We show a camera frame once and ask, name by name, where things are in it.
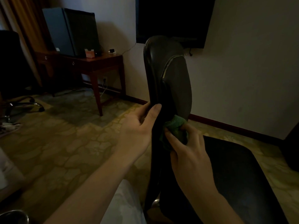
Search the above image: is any person's right hand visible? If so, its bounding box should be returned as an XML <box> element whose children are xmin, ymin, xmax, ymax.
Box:
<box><xmin>163</xmin><ymin>123</ymin><xmax>219</xmax><ymax>198</ymax></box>

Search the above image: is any person's left hand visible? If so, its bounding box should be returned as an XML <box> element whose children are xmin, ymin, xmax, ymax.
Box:
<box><xmin>116</xmin><ymin>102</ymin><xmax>162</xmax><ymax>161</ymax></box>

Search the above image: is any green cleaning cloth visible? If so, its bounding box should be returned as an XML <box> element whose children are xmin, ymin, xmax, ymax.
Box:
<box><xmin>159</xmin><ymin>115</ymin><xmax>188</xmax><ymax>151</ymax></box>

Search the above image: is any black leather chair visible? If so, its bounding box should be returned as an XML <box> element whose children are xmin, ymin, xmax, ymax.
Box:
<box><xmin>143</xmin><ymin>35</ymin><xmax>289</xmax><ymax>224</ymax></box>

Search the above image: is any person's left forearm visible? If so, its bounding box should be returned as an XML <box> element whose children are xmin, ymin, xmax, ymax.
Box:
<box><xmin>44</xmin><ymin>151</ymin><xmax>140</xmax><ymax>224</ymax></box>

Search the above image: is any black swivel chair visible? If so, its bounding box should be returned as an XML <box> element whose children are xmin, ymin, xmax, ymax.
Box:
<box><xmin>0</xmin><ymin>30</ymin><xmax>45</xmax><ymax>124</ymax></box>

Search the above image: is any dark red baseboard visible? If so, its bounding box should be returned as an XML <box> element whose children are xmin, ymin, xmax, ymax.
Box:
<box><xmin>83</xmin><ymin>80</ymin><xmax>283</xmax><ymax>146</ymax></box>

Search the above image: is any dark red wooden table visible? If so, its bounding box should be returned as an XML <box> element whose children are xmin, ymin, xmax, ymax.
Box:
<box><xmin>35</xmin><ymin>51</ymin><xmax>126</xmax><ymax>116</ymax></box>

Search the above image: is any dark cabinet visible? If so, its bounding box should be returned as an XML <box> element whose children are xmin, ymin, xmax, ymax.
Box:
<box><xmin>279</xmin><ymin>122</ymin><xmax>299</xmax><ymax>172</ymax></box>

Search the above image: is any black mini fridge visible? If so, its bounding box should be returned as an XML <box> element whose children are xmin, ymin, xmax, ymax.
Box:
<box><xmin>42</xmin><ymin>7</ymin><xmax>101</xmax><ymax>58</ymax></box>

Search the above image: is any beige upholstered furniture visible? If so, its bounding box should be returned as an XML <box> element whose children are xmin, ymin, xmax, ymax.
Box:
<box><xmin>0</xmin><ymin>148</ymin><xmax>25</xmax><ymax>201</ymax></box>

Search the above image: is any brown curtain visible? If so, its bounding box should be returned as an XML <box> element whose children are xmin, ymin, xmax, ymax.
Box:
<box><xmin>0</xmin><ymin>0</ymin><xmax>51</xmax><ymax>86</ymax></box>

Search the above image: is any metal trash bin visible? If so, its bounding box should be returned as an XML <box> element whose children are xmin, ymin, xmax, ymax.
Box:
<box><xmin>0</xmin><ymin>210</ymin><xmax>30</xmax><ymax>224</ymax></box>

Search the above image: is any white hanging cord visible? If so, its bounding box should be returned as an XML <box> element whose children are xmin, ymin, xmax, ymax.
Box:
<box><xmin>93</xmin><ymin>85</ymin><xmax>108</xmax><ymax>98</ymax></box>

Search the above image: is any thin black cable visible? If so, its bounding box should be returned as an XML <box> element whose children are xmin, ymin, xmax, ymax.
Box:
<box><xmin>116</xmin><ymin>43</ymin><xmax>136</xmax><ymax>55</ymax></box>

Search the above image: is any black wall television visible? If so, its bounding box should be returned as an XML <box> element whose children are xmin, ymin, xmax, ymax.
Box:
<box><xmin>135</xmin><ymin>0</ymin><xmax>216</xmax><ymax>49</ymax></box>

